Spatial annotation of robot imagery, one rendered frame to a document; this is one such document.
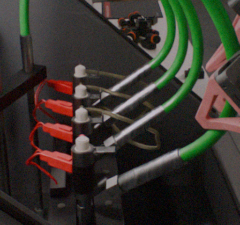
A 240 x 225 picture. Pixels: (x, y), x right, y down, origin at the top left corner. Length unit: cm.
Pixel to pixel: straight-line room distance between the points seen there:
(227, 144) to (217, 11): 54
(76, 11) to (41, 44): 8
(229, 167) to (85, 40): 31
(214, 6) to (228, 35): 3
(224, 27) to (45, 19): 51
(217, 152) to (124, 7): 76
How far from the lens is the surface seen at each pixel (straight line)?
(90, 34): 102
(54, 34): 102
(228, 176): 98
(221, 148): 105
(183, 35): 87
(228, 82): 50
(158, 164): 63
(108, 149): 76
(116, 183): 65
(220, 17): 55
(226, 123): 57
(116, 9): 169
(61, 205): 85
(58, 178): 88
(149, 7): 171
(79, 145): 75
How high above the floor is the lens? 146
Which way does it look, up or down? 25 degrees down
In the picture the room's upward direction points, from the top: 1 degrees counter-clockwise
